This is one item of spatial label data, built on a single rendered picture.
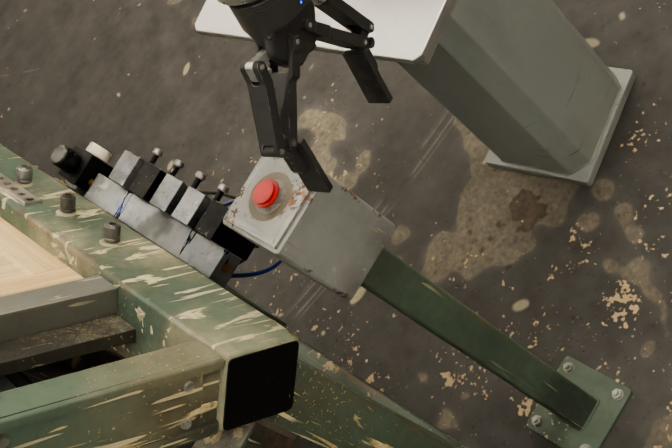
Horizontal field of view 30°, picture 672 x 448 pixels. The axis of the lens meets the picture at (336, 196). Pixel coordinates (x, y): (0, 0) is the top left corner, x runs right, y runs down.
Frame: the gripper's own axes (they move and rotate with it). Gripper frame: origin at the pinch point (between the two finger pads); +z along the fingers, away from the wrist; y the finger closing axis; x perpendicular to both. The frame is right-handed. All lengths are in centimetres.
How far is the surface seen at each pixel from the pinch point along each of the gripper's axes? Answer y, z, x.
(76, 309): 13, 21, -50
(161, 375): 21.3, 19.5, -25.8
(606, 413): -37, 102, -18
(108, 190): -18, 31, -78
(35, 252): 4, 21, -68
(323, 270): -2.3, 26.2, -19.3
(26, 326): 20, 17, -51
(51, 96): -96, 81, -210
